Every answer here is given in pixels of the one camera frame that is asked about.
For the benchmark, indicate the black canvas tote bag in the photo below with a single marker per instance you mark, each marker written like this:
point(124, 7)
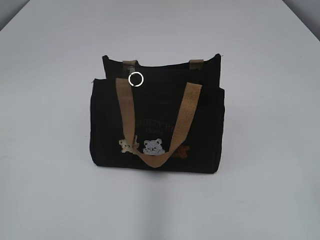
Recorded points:
point(134, 110)

